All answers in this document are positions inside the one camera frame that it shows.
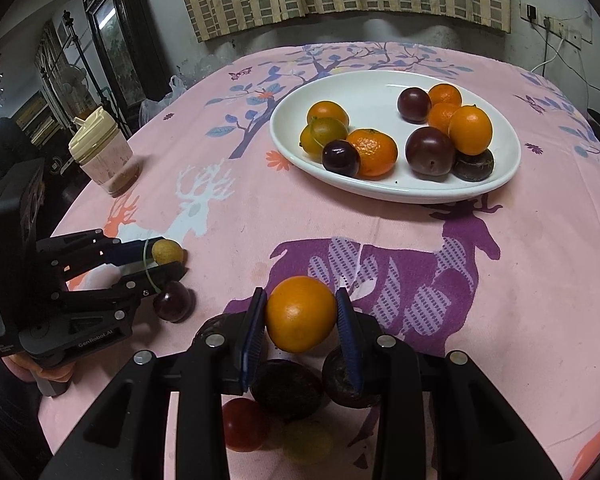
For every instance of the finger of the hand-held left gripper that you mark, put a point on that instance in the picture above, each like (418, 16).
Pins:
(130, 252)
(155, 277)

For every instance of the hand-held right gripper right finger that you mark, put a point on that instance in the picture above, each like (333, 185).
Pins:
(350, 345)

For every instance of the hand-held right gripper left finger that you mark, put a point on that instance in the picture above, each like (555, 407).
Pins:
(250, 345)

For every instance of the tan longan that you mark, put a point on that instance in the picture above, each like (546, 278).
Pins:
(169, 251)

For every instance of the dark red cherry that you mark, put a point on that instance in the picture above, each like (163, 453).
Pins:
(174, 302)

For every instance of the orange mandarin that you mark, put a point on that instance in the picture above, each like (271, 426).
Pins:
(300, 312)
(375, 152)
(327, 111)
(440, 116)
(445, 95)

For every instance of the dark red plum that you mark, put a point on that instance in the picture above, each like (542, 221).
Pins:
(430, 151)
(414, 104)

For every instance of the green-yellow mandarin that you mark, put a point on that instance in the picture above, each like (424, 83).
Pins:
(322, 136)

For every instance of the smooth oval orange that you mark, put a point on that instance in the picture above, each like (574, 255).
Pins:
(470, 129)

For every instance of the white oval plate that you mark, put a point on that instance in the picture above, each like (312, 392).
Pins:
(370, 90)

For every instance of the person's left hand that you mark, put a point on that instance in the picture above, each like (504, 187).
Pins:
(30, 369)

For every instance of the red cherry tomato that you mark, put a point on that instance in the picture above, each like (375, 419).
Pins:
(245, 425)

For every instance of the plastic jar with beige lid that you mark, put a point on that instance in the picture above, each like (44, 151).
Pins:
(105, 160)

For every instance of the small yellow-green fruit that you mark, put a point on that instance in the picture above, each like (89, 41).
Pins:
(307, 442)

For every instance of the pink deer print tablecloth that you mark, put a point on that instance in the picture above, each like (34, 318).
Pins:
(430, 270)

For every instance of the clear plastic bag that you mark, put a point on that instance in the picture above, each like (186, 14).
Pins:
(155, 107)

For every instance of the white standing fan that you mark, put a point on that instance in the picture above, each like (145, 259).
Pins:
(73, 82)

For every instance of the dark framed mirror cabinet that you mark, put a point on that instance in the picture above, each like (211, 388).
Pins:
(115, 45)

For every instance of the white wall socket strip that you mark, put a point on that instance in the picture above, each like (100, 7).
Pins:
(555, 25)

